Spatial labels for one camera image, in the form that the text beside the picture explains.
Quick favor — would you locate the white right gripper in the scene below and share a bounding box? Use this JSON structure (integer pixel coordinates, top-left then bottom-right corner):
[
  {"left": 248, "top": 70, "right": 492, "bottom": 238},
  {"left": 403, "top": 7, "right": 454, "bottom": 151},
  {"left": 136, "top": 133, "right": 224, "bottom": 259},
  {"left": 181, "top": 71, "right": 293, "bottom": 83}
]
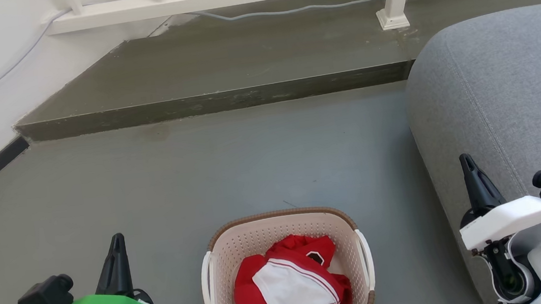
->
[{"left": 452, "top": 145, "right": 541, "bottom": 254}]

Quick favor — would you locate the beige perforated laundry basket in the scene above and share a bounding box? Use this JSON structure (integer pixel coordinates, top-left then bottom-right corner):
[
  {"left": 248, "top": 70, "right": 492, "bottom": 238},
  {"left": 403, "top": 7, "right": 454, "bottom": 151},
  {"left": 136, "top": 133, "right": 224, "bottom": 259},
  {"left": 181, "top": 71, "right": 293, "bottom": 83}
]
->
[{"left": 194, "top": 201, "right": 379, "bottom": 304}]

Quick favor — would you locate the grey fabric sofa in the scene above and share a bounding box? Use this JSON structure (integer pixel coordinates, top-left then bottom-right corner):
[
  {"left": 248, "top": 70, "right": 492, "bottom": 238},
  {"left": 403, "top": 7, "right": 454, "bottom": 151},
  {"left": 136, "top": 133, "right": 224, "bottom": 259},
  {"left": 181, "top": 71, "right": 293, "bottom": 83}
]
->
[{"left": 397, "top": 3, "right": 541, "bottom": 304}]

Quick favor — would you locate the white garment with red stripes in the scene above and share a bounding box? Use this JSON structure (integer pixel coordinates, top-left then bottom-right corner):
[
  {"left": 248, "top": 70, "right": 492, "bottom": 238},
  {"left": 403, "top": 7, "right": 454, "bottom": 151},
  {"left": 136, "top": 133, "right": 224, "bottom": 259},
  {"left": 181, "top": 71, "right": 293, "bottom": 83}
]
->
[{"left": 251, "top": 252, "right": 340, "bottom": 304}]

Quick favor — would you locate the raised concrete step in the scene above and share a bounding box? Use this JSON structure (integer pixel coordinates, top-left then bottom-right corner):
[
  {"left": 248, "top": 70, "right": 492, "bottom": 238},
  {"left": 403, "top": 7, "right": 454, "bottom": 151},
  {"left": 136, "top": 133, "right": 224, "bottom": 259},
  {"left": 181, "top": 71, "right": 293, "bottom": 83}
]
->
[{"left": 3, "top": 0, "right": 541, "bottom": 144}]

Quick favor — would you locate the light blue cable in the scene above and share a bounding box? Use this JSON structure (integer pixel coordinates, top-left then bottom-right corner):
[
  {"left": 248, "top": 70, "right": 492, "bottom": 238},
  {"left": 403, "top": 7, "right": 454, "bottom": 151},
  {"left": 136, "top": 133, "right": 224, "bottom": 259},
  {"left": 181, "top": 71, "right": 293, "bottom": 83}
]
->
[{"left": 187, "top": 0, "right": 435, "bottom": 26}]

